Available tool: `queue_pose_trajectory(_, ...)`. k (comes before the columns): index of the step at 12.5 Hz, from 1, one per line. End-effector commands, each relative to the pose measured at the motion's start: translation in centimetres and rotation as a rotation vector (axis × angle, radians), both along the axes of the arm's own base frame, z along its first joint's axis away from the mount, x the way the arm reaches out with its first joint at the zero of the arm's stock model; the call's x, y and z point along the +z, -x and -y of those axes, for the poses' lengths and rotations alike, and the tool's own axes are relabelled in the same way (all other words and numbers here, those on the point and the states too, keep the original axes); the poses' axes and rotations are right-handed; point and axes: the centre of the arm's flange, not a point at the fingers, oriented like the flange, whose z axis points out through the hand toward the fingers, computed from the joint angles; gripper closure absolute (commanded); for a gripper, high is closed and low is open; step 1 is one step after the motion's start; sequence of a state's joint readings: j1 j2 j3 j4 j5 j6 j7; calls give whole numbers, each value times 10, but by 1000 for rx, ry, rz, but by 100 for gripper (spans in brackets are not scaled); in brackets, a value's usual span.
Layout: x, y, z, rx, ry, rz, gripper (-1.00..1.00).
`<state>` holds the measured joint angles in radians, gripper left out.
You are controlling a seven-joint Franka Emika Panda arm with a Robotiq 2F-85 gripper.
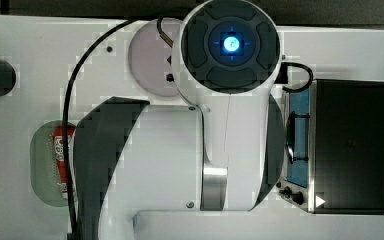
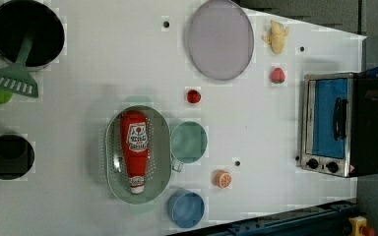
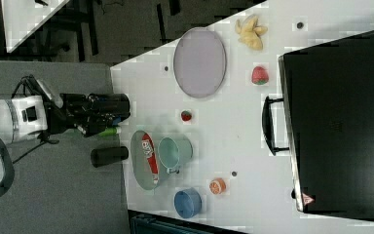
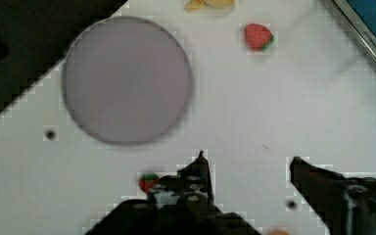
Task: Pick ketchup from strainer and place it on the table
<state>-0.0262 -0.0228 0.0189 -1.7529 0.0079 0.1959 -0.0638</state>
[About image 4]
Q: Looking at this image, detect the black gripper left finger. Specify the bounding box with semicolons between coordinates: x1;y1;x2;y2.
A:
147;151;214;210

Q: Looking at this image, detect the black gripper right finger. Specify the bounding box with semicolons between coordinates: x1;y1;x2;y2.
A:
290;157;376;235

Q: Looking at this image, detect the small red strawberry toy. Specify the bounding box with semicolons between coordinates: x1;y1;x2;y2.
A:
138;173;160;193

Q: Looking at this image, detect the orange slice toy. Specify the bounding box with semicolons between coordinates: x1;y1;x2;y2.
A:
266;229;290;235

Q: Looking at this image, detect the round lilac plate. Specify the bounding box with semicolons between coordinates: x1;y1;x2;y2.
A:
62;16;194;145

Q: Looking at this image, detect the large pink strawberry toy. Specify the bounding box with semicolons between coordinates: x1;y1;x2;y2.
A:
244;23;274;52

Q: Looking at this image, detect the yellow peeled banana toy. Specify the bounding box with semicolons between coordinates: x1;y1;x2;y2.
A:
184;0;235;11

